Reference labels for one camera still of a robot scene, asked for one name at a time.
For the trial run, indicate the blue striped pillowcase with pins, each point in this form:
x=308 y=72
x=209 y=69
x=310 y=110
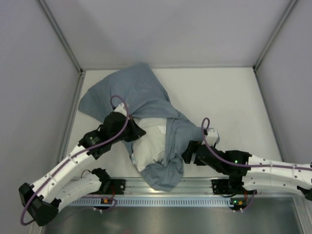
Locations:
x=146 y=98

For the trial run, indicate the right aluminium frame post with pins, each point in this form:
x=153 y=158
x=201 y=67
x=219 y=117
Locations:
x=291 y=5

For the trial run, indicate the left aluminium frame post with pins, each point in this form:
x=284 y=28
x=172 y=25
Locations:
x=81 y=75

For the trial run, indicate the white pillow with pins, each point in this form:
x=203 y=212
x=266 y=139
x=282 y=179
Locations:
x=150 y=148

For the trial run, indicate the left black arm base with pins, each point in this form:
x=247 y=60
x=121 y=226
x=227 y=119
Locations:
x=113 y=187

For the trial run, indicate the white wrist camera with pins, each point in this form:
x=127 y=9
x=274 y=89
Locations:
x=121 y=109
x=212 y=137

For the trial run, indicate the aluminium frame post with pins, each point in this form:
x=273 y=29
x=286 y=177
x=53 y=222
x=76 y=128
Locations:
x=291 y=5
x=81 y=75

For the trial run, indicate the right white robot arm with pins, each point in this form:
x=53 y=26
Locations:
x=247 y=173

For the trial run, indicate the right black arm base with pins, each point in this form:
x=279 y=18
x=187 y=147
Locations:
x=221 y=187

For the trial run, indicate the aluminium mounting rail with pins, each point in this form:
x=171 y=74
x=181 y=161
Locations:
x=203 y=186

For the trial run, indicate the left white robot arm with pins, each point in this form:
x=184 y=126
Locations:
x=46 y=197

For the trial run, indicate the slotted grey cable duct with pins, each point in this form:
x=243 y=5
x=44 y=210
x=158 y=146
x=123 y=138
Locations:
x=155 y=201

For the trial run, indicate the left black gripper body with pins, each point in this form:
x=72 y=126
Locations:
x=134 y=130

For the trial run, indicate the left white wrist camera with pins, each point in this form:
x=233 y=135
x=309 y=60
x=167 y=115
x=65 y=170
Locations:
x=121 y=109

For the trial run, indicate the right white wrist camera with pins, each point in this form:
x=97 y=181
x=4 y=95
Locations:
x=212 y=137

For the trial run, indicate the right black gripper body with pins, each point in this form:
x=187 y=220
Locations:
x=189 y=153

